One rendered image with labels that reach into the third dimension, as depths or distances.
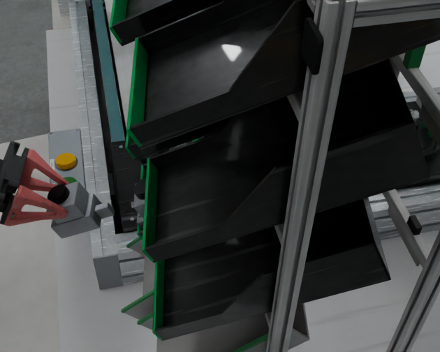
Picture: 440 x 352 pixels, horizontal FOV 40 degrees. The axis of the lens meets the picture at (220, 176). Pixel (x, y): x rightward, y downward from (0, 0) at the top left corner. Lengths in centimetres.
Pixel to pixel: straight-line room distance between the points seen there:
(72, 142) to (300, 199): 89
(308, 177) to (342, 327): 70
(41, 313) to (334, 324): 54
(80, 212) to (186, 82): 37
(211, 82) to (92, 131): 86
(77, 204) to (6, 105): 221
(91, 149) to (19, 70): 195
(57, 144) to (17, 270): 28
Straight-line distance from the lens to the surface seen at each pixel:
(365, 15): 41
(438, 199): 128
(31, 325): 120
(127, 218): 116
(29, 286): 124
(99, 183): 125
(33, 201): 83
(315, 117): 45
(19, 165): 85
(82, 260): 126
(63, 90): 165
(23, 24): 360
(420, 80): 67
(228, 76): 52
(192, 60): 56
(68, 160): 128
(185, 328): 74
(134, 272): 118
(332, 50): 42
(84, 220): 87
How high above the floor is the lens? 186
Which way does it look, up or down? 46 degrees down
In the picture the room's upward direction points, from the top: 1 degrees clockwise
